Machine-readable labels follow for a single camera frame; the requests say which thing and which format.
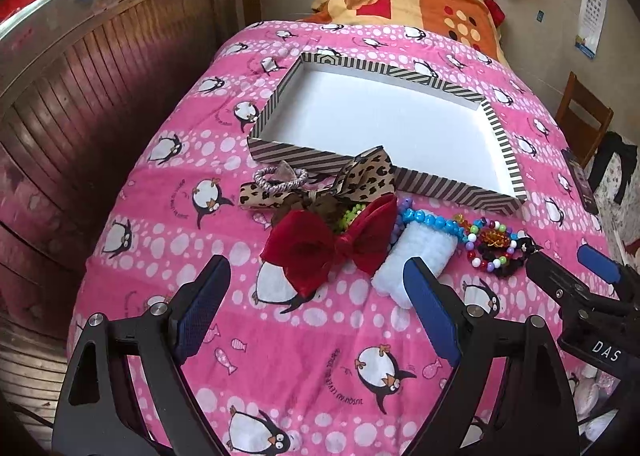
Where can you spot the white fluffy cloth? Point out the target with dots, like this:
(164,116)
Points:
(595,396)

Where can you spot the red velvet hair bow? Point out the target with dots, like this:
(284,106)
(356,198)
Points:
(300,241)

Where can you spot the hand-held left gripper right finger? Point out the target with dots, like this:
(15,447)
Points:
(430,306)

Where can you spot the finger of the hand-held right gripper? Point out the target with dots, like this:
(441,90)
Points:
(600,263)
(560,281)

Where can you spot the black garment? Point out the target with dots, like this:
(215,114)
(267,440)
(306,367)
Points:
(615,146)

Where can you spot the pink penguin print blanket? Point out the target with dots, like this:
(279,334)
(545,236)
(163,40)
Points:
(200,176)

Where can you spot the floral patterned cloth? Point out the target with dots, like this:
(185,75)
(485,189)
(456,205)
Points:
(607,216)

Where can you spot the orange floral blanket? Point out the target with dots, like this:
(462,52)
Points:
(430,1)

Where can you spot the wall calendar poster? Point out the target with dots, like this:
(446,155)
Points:
(592,1)

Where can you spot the black remote control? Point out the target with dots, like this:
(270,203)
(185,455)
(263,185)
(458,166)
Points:
(577,181)

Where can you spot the wooden chair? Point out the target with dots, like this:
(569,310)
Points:
(585,111)

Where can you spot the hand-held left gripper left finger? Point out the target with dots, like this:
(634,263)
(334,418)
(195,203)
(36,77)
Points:
(200,306)

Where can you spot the leopard print hair bow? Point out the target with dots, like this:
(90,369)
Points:
(365,176)

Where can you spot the striped shallow cardboard box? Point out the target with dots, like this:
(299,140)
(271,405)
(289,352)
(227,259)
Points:
(390,126)

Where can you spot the black scrunchie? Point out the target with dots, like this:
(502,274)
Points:
(505,268)

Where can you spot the white fluffy hair band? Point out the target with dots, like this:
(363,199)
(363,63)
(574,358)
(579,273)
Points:
(420,246)

